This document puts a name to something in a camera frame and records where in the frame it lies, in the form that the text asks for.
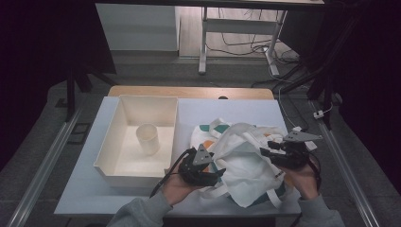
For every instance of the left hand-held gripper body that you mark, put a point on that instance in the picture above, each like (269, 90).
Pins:
(197, 170)

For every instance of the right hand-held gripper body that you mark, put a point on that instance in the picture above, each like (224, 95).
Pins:
(293, 154)

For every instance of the white tote bag coloured blobs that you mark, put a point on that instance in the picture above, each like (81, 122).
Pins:
(249, 170)

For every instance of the white paper cup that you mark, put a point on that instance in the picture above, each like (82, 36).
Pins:
(148, 138)

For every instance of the white storage box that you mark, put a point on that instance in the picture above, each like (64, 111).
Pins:
(148, 110)

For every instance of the person's left hand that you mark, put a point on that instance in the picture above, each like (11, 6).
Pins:
(178, 189)

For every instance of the person's right hand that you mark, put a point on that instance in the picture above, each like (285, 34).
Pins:
(302, 183)

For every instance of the white power strip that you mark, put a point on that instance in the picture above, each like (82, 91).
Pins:
(311, 145)

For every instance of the white plug adapter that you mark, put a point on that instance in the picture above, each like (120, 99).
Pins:
(318, 114)

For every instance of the wooden table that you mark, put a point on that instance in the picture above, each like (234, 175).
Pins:
(189, 92)

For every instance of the black stand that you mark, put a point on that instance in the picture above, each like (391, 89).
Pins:
(70, 94)
(327, 94)

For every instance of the white table cover sheet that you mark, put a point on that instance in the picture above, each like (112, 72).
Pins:
(82, 195)

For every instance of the black floor plate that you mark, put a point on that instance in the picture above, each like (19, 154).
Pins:
(78, 132)

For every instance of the white-framed desk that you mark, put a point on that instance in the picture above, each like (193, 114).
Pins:
(236, 26)

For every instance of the white cabinet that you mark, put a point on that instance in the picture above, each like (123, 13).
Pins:
(135, 28)

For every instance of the aluminium rail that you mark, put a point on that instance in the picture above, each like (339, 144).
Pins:
(41, 176)
(346, 176)

